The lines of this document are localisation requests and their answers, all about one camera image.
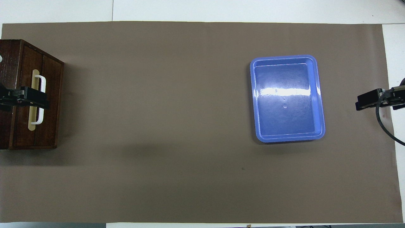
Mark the dark wooden cabinet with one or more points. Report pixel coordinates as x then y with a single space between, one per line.
8 63

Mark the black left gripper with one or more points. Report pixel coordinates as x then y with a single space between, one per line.
5 98

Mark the brown table mat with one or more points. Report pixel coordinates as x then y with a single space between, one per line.
177 126

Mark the blue plastic tray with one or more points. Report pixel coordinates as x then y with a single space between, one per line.
284 107

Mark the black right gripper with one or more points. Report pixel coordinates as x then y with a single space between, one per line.
399 98

